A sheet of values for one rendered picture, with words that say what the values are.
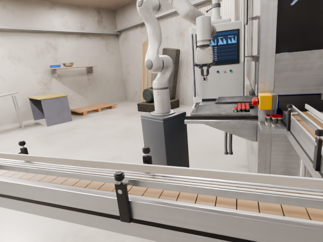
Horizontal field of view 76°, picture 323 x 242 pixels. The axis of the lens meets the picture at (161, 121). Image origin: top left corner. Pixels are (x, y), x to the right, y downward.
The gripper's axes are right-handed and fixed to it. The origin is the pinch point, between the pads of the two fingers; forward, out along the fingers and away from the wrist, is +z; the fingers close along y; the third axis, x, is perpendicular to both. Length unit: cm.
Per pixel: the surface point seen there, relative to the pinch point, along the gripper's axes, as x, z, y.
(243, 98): -49, 25, -23
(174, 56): -446, -32, 148
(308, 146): 60, 23, -40
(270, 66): 17.6, -1.2, -33.7
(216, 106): -14.3, 24.3, -4.7
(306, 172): 39, 42, -46
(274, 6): 17.6, -27.3, -34.3
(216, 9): -89, -54, 1
